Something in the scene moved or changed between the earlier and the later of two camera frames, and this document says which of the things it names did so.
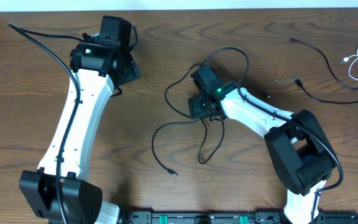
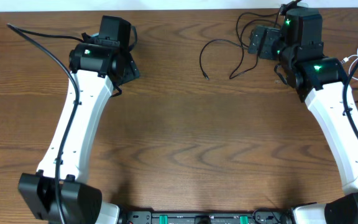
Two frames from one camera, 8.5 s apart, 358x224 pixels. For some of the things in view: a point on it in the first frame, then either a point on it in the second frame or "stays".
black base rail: [230, 217] stays
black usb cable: [175, 110] -> [240, 38]
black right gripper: [194, 109] -> [269, 35]
